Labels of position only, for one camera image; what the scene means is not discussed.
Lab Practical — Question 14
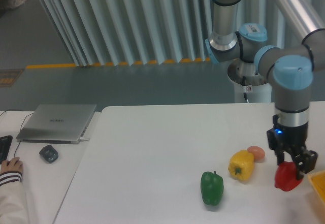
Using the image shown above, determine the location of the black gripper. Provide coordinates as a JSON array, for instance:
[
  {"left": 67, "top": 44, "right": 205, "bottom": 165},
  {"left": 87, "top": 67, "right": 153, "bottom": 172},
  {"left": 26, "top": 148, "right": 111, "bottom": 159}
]
[{"left": 267, "top": 115, "right": 318, "bottom": 180}]

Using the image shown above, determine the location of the red bell pepper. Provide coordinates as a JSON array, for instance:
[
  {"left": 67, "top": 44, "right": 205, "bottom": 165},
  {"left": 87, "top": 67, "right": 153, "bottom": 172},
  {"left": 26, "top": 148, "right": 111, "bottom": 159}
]
[{"left": 274, "top": 161, "right": 303, "bottom": 191}]

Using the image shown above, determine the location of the white striped sleeve forearm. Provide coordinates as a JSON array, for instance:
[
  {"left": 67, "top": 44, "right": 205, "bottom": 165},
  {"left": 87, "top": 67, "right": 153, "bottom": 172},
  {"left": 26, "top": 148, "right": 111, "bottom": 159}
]
[{"left": 1, "top": 171, "right": 29, "bottom": 223}]

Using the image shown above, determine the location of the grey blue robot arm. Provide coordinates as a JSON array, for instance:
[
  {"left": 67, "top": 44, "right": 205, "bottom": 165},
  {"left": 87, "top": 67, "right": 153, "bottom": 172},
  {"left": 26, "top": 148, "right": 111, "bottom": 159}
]
[{"left": 206, "top": 0, "right": 324, "bottom": 180}]

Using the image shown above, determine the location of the yellow plastic basket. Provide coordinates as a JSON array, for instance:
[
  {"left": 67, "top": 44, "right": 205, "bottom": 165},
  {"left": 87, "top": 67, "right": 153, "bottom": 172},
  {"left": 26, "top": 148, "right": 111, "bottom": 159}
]
[{"left": 307, "top": 170, "right": 324, "bottom": 208}]

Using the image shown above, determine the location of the person's hand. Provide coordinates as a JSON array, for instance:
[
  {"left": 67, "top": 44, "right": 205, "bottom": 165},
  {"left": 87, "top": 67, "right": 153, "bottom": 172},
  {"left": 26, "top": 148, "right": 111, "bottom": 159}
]
[{"left": 1, "top": 157, "right": 23, "bottom": 185}]

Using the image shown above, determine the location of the yellow bell pepper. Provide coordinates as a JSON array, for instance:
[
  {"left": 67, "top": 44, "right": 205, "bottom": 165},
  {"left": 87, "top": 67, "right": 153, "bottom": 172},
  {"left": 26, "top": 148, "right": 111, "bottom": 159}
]
[{"left": 228, "top": 150, "right": 254, "bottom": 181}]

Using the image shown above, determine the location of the green bell pepper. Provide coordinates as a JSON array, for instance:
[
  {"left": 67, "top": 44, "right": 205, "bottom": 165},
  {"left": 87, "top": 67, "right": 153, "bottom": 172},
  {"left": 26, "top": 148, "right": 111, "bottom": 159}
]
[{"left": 200, "top": 171, "right": 224, "bottom": 206}]

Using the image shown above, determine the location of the silver closed laptop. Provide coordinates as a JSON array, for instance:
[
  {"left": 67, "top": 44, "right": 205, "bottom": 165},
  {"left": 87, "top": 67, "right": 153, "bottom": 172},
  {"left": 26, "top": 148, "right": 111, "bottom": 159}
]
[{"left": 16, "top": 104, "right": 96, "bottom": 144}]

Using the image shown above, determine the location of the corrugated white folding partition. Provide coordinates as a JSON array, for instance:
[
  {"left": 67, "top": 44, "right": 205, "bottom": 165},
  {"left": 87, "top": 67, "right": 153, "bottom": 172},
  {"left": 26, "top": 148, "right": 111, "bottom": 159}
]
[{"left": 28, "top": 0, "right": 303, "bottom": 67}]

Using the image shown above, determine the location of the dark grey computer mouse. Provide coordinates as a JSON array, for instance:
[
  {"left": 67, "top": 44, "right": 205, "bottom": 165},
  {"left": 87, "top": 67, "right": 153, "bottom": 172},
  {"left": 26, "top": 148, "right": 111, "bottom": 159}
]
[{"left": 39, "top": 145, "right": 59, "bottom": 164}]

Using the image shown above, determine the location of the black keyboard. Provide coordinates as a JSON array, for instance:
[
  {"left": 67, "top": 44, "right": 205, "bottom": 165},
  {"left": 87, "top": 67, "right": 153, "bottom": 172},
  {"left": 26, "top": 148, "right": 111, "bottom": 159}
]
[{"left": 0, "top": 135, "right": 13, "bottom": 163}]

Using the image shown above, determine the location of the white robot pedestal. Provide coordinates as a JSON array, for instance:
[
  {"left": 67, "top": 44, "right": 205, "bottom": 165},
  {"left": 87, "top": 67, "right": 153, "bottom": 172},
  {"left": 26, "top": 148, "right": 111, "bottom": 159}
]
[{"left": 227, "top": 59, "right": 272, "bottom": 103}]

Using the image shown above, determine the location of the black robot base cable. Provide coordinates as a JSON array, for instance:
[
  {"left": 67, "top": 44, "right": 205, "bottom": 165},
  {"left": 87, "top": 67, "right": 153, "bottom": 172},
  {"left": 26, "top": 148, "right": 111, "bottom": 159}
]
[{"left": 241, "top": 75, "right": 250, "bottom": 104}]

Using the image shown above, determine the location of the black laptop cable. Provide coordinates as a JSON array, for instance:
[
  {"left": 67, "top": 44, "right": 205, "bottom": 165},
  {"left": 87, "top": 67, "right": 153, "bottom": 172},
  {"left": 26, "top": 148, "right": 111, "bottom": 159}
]
[{"left": 0, "top": 109, "right": 35, "bottom": 158}]

